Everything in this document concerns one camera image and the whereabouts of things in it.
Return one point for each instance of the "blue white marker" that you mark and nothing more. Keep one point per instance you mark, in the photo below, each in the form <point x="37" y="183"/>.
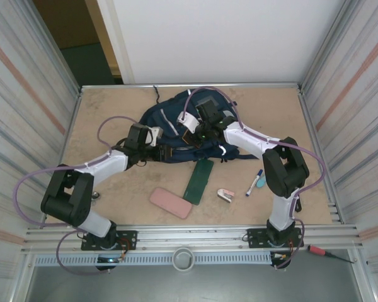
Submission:
<point x="253" y="184"/>

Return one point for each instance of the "pink pencil case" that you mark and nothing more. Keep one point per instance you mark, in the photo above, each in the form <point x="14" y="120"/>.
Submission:
<point x="171" y="203"/>

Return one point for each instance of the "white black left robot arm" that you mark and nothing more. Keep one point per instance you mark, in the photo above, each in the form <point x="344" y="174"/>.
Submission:
<point x="107" y="163"/>

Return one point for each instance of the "aluminium mounting rail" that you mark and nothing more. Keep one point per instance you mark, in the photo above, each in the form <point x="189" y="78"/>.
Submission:
<point x="192" y="234"/>

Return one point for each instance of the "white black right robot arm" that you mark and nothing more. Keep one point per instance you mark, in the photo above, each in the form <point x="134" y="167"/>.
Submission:
<point x="245" y="138"/>

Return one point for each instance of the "white door frame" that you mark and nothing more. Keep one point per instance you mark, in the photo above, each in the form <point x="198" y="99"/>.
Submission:
<point x="113" y="31"/>

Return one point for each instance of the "green pencil case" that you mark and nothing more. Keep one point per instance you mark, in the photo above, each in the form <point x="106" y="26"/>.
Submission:
<point x="197" y="182"/>

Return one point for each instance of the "grey round pipe fitting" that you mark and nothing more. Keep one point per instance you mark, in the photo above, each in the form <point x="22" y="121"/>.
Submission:
<point x="176" y="262"/>

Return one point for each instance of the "pink white stapler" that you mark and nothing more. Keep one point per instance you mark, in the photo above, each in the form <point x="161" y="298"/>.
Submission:
<point x="224" y="195"/>

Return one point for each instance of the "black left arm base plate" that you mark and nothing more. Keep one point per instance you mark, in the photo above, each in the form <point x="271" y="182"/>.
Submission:
<point x="130" y="235"/>

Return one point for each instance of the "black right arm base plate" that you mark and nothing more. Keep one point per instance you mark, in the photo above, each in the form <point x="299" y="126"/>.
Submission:
<point x="255" y="237"/>

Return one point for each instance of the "aluminium table side rail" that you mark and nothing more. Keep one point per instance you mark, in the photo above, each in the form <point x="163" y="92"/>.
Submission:
<point x="311" y="126"/>
<point x="63" y="157"/>

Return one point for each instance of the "aluminium table end rail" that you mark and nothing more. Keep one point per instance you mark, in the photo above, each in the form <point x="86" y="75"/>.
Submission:
<point x="255" y="85"/>

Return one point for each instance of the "grey metal shelf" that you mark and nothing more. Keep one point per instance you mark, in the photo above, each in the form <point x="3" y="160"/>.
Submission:
<point x="192" y="286"/>

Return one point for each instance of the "navy blue backpack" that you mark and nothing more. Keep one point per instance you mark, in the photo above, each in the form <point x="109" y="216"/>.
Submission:
<point x="157" y="119"/>

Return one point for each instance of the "teal correction tape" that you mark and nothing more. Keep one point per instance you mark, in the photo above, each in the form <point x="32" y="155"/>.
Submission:
<point x="261" y="182"/>

